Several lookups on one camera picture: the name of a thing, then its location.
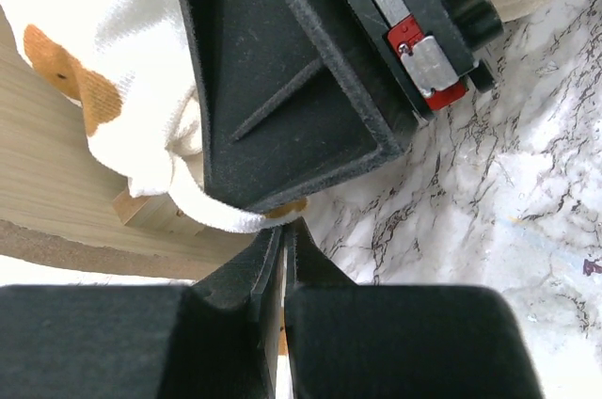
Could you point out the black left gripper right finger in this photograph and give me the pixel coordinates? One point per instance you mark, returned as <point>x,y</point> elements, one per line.
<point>397,341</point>

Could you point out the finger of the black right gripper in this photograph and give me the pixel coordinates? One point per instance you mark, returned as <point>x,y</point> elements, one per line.
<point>293,99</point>

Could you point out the large bear print cushion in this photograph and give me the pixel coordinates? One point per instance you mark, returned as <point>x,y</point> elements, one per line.
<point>127,64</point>

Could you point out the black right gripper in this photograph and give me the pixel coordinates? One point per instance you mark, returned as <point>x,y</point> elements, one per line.
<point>436,49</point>

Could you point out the wooden pet bed frame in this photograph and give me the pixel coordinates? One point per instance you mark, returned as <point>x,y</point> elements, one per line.
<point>497,188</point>

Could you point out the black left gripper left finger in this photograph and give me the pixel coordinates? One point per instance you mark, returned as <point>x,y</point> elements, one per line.
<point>217,338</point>

